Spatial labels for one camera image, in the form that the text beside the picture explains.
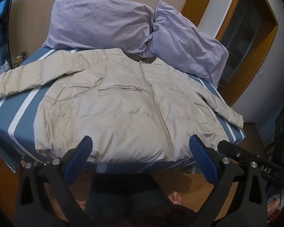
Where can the dark glass door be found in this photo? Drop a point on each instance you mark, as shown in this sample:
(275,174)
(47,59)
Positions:
(243,33)

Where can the large purple pillow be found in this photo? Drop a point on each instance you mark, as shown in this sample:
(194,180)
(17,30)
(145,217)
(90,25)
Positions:
(101,22)

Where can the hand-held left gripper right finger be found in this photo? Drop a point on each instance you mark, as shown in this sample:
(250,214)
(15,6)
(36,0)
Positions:
(203,160)

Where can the beige puffer jacket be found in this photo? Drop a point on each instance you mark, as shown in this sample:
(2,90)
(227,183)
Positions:
(123,113)

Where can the small purple pillow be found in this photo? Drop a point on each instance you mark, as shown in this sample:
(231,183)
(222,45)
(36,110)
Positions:
(187,43)

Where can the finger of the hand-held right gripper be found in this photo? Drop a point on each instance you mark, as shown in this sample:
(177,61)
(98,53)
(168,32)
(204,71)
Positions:
(269,170)

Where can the blue white striped bed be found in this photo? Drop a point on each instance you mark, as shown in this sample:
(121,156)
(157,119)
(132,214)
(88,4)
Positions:
(19,104)

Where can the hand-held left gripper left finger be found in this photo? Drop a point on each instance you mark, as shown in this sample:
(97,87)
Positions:
(79,155)

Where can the person's dark trouser legs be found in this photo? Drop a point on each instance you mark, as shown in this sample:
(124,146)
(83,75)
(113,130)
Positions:
(125,198)

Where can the wooden door frame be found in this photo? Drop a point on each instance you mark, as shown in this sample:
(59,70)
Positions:
(258,59)

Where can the yellow black toy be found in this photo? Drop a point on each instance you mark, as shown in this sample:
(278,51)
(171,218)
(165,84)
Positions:
(20,58)

